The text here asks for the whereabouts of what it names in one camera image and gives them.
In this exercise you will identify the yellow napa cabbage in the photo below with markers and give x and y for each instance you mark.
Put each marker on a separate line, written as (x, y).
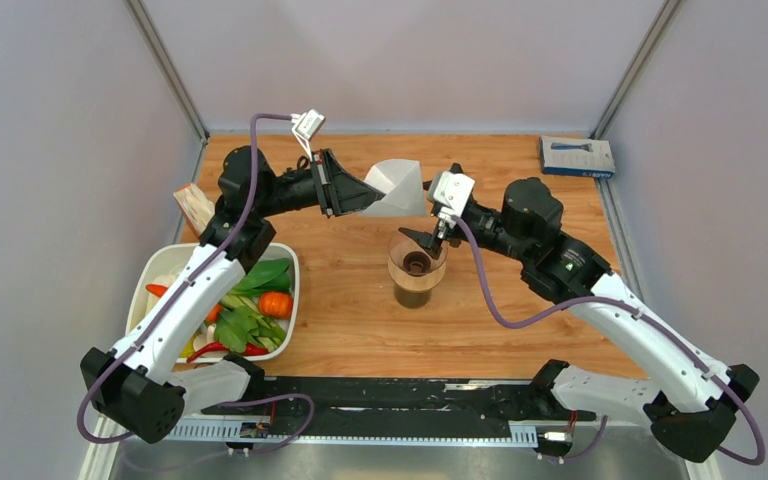
(188, 350)

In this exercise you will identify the round wooden dripper holder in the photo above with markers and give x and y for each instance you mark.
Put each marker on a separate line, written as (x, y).
(417, 278)

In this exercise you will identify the orange carrot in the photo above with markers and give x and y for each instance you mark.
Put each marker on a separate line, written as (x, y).
(158, 291)

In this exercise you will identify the smoked glass carafe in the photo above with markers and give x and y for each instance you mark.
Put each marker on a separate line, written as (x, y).
(411, 298)

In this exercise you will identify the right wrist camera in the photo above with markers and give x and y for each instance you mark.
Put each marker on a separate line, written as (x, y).
(449, 193)

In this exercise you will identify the white vegetable tray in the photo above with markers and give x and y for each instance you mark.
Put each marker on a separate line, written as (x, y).
(168, 263)

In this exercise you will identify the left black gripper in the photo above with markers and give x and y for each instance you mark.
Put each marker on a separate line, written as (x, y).
(344, 194)

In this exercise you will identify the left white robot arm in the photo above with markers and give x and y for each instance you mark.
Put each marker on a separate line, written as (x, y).
(133, 382)

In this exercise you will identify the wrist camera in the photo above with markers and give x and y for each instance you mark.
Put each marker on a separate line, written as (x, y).
(449, 193)
(305, 126)

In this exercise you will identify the green bok choy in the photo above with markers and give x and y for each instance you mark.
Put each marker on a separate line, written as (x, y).
(266, 276)

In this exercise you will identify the small orange pumpkin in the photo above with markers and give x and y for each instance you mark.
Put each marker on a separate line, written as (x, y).
(276, 304)

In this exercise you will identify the coffee filter pack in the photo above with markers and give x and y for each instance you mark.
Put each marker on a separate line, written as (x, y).
(196, 207)

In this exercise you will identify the green leafy vegetable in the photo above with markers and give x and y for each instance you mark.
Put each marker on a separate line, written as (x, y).
(243, 329)

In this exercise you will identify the white mushroom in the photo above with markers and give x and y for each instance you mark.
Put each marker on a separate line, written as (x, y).
(207, 336)

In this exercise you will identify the blue white box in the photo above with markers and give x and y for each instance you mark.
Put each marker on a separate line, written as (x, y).
(576, 157)

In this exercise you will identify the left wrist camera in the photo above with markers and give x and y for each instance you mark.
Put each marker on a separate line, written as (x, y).
(305, 126)

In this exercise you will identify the white paper coffee filter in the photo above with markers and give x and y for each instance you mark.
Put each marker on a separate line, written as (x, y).
(400, 181)

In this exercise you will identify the red chili pepper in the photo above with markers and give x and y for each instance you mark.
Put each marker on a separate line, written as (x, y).
(225, 350)

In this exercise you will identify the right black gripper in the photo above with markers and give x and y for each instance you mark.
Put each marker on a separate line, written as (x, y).
(427, 239)

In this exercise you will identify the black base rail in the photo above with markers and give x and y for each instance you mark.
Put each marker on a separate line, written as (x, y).
(399, 407)

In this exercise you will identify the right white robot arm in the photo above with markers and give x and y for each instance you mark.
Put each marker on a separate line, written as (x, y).
(687, 399)

